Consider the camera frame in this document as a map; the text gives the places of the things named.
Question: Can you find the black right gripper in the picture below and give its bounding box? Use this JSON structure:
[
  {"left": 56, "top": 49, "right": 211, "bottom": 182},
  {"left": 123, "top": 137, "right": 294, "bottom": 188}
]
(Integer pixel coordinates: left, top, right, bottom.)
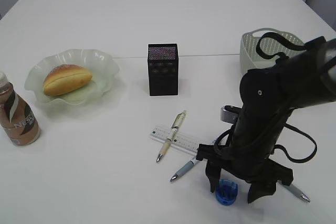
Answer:
[{"left": 196, "top": 140, "right": 293, "bottom": 204}]

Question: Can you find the clear plastic ruler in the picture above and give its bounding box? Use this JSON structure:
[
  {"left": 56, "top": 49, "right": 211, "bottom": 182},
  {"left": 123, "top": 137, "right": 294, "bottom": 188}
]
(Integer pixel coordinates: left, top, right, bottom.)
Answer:
[{"left": 150, "top": 125, "right": 215, "bottom": 155}]

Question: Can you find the white grey grip pen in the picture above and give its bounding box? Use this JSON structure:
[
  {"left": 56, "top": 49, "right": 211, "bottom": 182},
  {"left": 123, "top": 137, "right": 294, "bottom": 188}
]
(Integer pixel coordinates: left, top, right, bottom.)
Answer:
[{"left": 282, "top": 184, "right": 311, "bottom": 203}]

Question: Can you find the toy bread bun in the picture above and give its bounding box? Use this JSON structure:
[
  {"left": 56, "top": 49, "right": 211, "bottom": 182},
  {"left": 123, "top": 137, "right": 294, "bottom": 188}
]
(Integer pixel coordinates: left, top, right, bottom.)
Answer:
[{"left": 43, "top": 64, "right": 92, "bottom": 96}]

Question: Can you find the brown coffee drink bottle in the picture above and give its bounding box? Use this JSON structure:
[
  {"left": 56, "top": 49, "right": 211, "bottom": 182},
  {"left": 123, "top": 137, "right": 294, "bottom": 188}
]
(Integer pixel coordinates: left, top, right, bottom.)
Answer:
[{"left": 1, "top": 72, "right": 40, "bottom": 146}]

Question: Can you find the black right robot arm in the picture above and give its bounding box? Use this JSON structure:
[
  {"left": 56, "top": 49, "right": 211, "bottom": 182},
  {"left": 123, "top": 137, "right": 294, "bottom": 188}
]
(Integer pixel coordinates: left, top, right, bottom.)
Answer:
[{"left": 196, "top": 37, "right": 335, "bottom": 203}]

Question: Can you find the blue clip pen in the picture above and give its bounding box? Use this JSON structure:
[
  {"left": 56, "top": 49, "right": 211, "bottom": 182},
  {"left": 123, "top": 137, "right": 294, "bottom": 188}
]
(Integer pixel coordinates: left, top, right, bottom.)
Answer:
[{"left": 170, "top": 156, "right": 200, "bottom": 183}]

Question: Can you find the cream barrel pen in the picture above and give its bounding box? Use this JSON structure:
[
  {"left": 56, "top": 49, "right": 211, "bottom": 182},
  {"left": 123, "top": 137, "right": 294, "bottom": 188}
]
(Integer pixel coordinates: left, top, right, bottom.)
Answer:
[{"left": 156, "top": 110, "right": 187, "bottom": 163}]

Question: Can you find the pale green plastic basket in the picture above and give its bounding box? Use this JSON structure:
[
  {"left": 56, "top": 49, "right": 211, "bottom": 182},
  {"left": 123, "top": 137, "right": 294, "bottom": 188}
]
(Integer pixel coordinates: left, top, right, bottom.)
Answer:
[{"left": 239, "top": 28, "right": 304, "bottom": 75}]

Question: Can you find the black mesh pen holder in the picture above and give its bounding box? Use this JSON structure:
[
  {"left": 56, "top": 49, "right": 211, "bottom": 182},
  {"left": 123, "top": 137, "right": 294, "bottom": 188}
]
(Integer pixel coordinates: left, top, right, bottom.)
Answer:
[{"left": 148, "top": 44, "right": 179, "bottom": 96}]

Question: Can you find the pale green ruffled glass plate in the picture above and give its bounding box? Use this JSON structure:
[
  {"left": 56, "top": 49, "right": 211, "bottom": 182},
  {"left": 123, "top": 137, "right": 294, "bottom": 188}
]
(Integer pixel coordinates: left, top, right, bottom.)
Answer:
[{"left": 24, "top": 49, "right": 119, "bottom": 105}]

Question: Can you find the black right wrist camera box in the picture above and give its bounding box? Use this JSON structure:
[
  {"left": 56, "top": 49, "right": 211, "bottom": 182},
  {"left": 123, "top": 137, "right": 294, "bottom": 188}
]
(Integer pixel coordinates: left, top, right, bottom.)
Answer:
[{"left": 220, "top": 105, "right": 241, "bottom": 124}]

